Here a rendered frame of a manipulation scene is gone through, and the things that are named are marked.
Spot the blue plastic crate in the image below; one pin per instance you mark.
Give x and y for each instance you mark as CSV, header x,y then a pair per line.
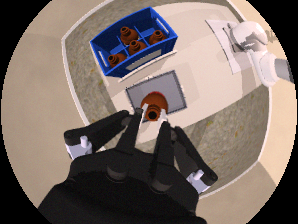
x,y
145,22

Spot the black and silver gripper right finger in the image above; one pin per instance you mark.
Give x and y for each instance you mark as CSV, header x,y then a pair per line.
x,y
189,161

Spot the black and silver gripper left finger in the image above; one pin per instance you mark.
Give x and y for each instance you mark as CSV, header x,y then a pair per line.
x,y
89,139

